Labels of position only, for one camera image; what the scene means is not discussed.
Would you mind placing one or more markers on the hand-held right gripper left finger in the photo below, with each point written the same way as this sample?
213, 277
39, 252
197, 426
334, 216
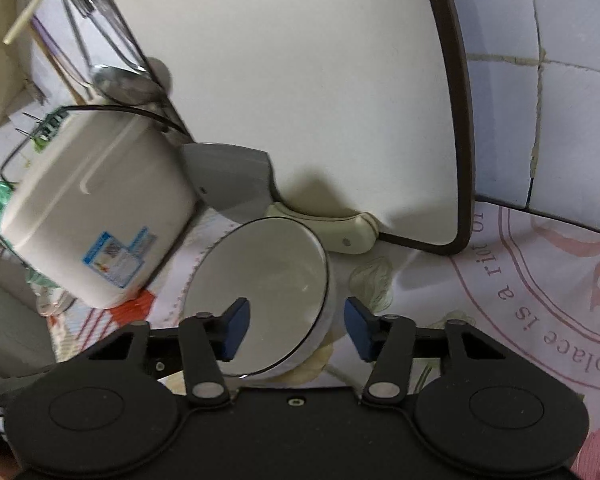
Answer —
236, 330

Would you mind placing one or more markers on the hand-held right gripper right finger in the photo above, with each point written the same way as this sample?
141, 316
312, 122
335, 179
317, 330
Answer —
357, 327

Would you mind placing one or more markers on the white bowl dark rim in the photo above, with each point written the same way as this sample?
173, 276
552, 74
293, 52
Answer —
275, 270

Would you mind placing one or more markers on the printed tablecloth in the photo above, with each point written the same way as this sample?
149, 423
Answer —
530, 285

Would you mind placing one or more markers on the white rice cooker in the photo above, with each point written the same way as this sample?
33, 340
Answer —
95, 200

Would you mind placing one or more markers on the white board dark rim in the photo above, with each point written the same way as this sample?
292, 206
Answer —
305, 85

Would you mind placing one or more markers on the metal ladle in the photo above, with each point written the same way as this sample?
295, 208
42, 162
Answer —
125, 82

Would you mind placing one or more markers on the cream plastic stick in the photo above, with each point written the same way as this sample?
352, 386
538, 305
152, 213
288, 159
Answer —
25, 15

